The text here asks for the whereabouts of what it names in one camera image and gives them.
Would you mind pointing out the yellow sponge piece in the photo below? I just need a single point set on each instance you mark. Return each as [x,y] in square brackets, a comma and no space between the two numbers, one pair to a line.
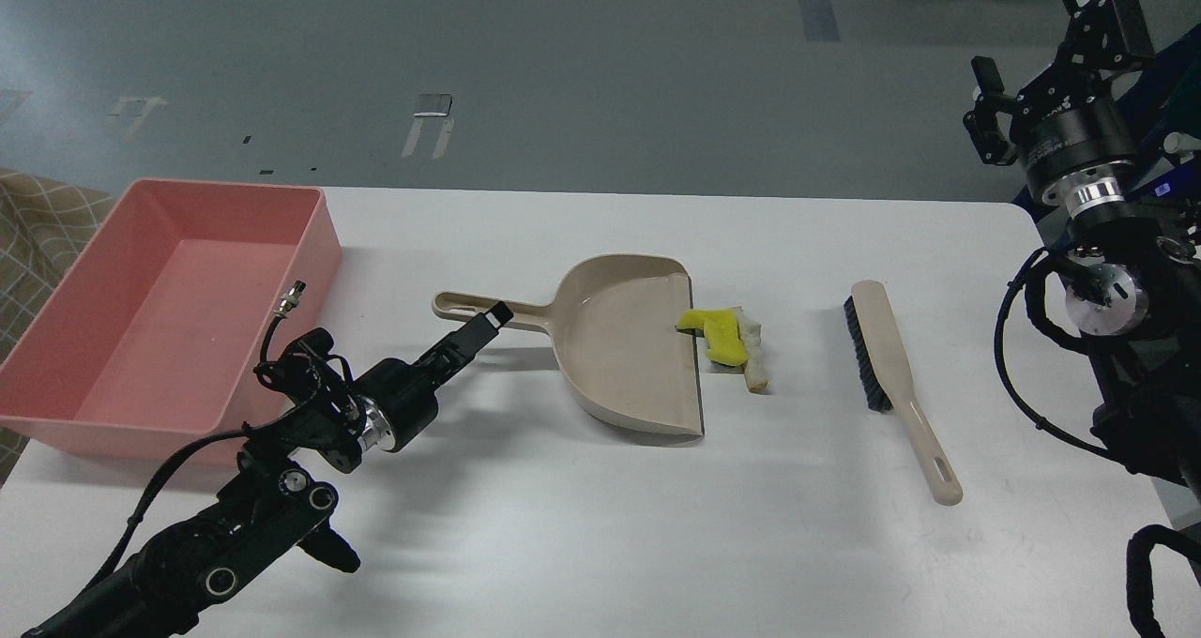
[720,331]

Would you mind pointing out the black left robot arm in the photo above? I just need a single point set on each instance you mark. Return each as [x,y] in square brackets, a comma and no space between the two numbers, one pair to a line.
[272,504]

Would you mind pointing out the beige plastic dustpan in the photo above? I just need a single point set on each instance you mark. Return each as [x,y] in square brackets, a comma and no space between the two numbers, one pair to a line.
[612,322]

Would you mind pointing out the pink plastic bin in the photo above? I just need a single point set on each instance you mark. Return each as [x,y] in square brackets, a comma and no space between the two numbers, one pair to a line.
[150,341]

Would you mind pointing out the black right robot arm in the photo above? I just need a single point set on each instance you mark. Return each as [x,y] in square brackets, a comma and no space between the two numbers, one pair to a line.
[1121,286]

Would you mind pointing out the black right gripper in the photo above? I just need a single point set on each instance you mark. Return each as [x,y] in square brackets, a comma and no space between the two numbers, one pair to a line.
[1066,120]

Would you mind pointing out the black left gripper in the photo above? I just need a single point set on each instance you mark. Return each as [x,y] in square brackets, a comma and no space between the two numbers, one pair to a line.
[405,393]

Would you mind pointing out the dark blue jacket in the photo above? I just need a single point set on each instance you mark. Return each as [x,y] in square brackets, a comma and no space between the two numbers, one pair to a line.
[1164,100]

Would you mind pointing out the white office chair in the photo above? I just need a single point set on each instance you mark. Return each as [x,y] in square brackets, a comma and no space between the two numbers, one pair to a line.
[1179,147]

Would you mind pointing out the beige hand brush black bristles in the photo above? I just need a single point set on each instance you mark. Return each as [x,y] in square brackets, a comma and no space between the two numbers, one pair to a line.
[886,377]

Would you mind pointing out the beige checkered cloth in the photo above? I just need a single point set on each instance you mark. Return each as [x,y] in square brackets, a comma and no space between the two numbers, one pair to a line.
[45,226]

